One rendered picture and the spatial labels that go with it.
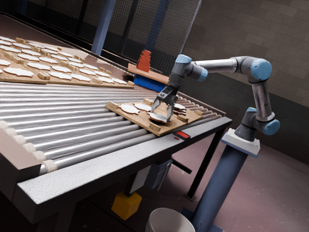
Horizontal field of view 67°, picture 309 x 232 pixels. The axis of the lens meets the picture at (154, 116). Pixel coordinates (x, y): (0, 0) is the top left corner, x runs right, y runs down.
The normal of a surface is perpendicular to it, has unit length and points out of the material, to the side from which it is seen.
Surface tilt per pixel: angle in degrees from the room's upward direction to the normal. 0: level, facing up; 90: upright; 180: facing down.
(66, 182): 0
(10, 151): 0
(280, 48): 90
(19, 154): 0
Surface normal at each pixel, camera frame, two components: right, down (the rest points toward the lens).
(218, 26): -0.38, 0.13
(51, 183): 0.34, -0.90
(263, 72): 0.26, 0.26
